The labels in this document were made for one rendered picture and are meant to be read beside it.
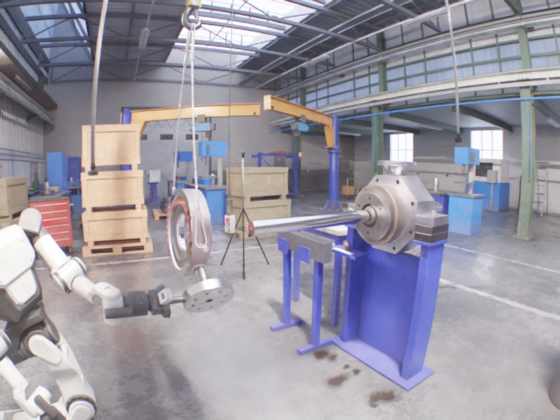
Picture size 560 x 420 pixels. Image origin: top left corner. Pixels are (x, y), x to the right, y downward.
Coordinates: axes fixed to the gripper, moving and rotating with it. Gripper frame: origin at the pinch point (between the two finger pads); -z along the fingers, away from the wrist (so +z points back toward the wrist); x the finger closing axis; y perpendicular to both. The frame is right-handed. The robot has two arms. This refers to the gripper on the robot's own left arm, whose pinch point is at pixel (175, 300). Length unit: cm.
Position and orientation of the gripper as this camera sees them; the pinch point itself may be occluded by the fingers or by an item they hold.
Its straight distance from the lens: 117.5
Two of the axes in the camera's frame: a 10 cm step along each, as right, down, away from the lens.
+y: 4.3, -6.8, -6.0
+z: -8.2, -0.1, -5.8
